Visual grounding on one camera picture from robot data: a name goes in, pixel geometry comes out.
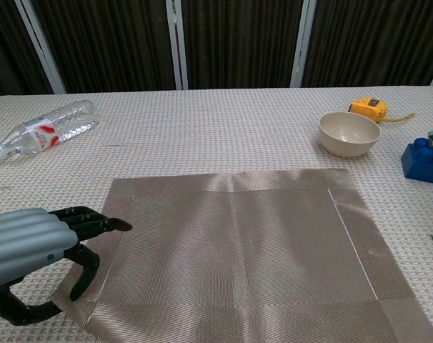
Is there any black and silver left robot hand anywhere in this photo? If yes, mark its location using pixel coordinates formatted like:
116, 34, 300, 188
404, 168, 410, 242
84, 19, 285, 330
0, 206, 134, 327

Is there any brown woven placemat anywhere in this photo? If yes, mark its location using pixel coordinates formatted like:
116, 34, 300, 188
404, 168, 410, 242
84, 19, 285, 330
50, 167, 433, 343

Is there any light brown bowl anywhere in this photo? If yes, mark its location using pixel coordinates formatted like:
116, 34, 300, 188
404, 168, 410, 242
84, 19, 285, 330
319, 111, 382, 158

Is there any clear plastic water bottle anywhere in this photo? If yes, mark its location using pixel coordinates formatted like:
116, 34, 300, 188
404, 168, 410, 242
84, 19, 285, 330
0, 99, 99, 159

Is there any dark brown curtain panel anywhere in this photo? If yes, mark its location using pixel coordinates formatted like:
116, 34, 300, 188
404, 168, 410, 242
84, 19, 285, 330
302, 0, 433, 88
0, 0, 55, 100
30, 0, 177, 94
180, 0, 305, 90

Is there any beige woven tablecloth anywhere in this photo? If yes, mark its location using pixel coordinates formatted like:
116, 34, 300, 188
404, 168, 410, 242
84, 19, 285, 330
0, 84, 433, 343

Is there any yellow tape measure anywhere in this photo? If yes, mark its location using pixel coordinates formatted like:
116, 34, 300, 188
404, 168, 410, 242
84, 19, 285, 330
347, 98, 417, 124

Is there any blue toy brick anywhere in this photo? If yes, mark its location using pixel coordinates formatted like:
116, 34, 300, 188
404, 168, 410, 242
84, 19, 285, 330
401, 136, 433, 185

